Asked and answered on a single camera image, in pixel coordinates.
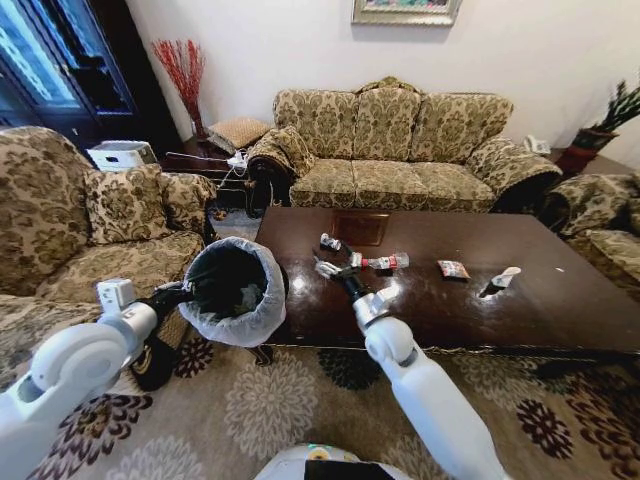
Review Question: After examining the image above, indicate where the dark wooden side table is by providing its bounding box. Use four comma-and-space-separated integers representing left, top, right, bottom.
158, 136, 257, 211

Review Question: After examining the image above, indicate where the white robot front shell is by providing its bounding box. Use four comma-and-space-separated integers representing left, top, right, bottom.
253, 441, 417, 480

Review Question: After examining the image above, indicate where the crushed clear plastic bottle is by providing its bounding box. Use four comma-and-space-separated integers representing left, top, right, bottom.
361, 251, 411, 276

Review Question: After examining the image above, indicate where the silver framed wall picture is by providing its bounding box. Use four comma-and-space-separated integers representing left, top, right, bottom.
350, 0, 464, 28

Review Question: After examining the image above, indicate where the floral patterned rug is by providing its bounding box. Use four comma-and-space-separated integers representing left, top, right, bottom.
0, 334, 640, 480

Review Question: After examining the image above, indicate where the woven beige cushion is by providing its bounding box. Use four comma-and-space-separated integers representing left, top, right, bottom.
206, 116, 272, 152

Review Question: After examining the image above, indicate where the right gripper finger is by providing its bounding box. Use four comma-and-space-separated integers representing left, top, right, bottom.
340, 240, 365, 272
313, 255, 347, 281

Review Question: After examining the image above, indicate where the red twig decoration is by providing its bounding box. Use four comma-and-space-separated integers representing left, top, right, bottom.
151, 38, 208, 126

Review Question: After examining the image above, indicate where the floral sofa throw pillow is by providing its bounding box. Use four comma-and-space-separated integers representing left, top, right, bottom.
268, 125, 317, 177

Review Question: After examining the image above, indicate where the white crumpled paper strip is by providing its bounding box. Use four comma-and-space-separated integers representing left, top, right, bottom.
481, 266, 523, 299

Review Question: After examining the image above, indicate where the floral three-seat sofa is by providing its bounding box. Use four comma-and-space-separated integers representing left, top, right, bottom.
247, 75, 564, 215

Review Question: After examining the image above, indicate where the green potted plant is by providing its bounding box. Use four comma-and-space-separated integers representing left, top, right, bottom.
555, 78, 640, 175

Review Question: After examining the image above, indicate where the black trash bin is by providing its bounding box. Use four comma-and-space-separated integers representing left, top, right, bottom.
183, 243, 290, 321

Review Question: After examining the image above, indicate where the dark wooden glass cabinet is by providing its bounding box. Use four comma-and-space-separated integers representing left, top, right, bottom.
0, 0, 182, 164

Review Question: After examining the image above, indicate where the dark wooden coffee table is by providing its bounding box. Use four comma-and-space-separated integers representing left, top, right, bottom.
253, 206, 640, 365

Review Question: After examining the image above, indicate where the red snack packet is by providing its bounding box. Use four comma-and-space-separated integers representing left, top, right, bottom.
437, 259, 471, 281

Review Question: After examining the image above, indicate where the floral square cushion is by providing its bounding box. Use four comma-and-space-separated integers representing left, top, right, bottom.
83, 164, 172, 246

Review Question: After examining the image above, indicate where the floral armchair with cushion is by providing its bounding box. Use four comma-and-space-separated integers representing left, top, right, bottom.
0, 125, 219, 396

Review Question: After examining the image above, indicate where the white plastic bin liner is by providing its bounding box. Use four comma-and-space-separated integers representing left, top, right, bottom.
177, 236, 288, 349

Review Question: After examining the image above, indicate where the floral armchair beside plant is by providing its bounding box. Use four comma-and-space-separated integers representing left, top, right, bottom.
541, 171, 640, 292

